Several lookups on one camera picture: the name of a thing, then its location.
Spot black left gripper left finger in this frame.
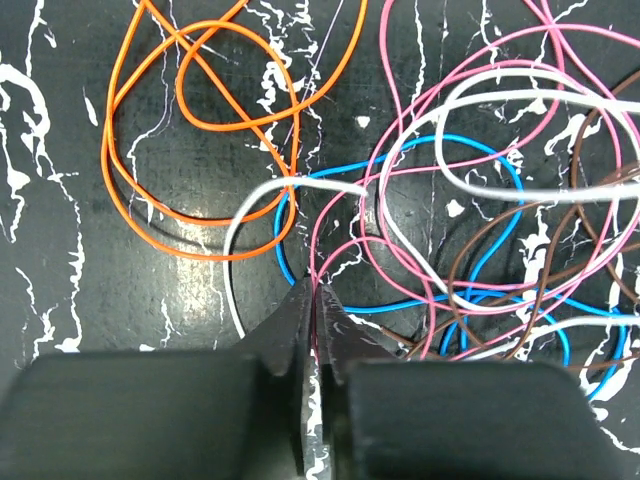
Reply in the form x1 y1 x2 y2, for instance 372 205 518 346
1 280 313 479

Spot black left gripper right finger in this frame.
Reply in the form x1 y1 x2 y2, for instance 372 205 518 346
314 287 623 479

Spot pink cable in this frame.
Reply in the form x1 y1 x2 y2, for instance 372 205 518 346
308 0 640 362

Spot white cable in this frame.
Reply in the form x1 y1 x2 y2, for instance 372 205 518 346
222 67 640 361

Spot blue cable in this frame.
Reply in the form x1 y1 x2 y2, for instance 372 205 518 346
273 133 629 402

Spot brown cable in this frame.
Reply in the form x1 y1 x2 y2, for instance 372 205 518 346
379 72 640 371

